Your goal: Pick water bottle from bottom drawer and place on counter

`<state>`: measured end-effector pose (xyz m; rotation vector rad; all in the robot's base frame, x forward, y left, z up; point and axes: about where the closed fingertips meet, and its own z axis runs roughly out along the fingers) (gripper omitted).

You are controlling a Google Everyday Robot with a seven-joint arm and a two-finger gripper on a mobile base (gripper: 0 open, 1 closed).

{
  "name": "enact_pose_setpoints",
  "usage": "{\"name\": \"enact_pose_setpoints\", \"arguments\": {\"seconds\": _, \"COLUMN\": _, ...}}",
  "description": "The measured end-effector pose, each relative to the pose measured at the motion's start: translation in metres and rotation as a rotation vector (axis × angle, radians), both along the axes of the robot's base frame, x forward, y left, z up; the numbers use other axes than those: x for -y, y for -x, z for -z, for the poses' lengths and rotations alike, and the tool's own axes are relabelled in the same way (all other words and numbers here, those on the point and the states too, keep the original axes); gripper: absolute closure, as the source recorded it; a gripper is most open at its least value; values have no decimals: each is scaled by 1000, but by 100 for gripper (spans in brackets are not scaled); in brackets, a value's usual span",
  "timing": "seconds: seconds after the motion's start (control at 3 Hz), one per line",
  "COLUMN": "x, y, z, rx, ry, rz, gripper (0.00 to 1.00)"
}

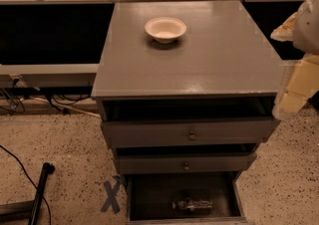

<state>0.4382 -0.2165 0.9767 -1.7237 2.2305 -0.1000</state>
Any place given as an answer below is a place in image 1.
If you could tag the blue tape cross mark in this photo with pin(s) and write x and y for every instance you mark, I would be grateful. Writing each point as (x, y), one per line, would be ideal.
(112, 191)

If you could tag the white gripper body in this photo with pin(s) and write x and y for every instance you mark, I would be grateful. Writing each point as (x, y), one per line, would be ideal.
(307, 28)

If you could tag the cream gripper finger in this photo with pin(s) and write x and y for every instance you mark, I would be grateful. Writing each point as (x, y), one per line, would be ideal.
(285, 31)

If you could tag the grey drawer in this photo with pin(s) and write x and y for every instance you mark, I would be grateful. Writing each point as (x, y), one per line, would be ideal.
(184, 163)
(150, 197)
(126, 134)

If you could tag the grey middle drawer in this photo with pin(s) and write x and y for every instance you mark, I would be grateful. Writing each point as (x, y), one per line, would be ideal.
(184, 163)

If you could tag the grey bottom drawer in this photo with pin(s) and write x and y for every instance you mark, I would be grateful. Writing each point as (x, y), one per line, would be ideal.
(150, 197)

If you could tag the black metal stand leg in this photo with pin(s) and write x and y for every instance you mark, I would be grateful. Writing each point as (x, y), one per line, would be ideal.
(47, 169)

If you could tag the white paper bowl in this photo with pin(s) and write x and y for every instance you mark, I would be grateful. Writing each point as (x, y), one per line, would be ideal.
(165, 30)

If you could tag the clear plastic water bottle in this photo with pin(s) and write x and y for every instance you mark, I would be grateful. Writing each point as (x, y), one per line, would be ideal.
(191, 205)

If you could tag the grey wooden drawer cabinet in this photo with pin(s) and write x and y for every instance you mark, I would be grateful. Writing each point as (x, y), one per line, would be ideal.
(221, 68)

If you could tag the grey top drawer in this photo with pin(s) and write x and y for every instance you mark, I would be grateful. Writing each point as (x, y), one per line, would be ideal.
(126, 134)

